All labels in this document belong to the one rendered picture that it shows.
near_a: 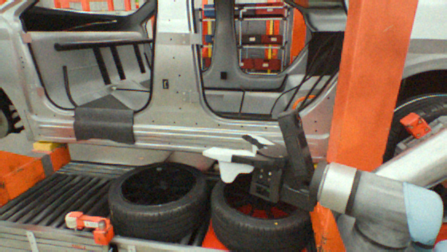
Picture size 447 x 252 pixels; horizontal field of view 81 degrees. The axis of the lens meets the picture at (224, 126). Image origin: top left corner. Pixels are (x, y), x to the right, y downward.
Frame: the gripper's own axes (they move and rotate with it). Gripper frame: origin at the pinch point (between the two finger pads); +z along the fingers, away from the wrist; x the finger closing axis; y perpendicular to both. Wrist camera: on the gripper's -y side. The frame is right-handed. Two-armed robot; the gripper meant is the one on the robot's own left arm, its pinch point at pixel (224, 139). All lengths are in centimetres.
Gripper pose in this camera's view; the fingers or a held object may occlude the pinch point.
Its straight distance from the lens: 53.2
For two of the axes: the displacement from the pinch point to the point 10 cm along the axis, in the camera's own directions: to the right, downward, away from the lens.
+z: -8.4, -2.3, 4.9
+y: -1.1, 9.6, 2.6
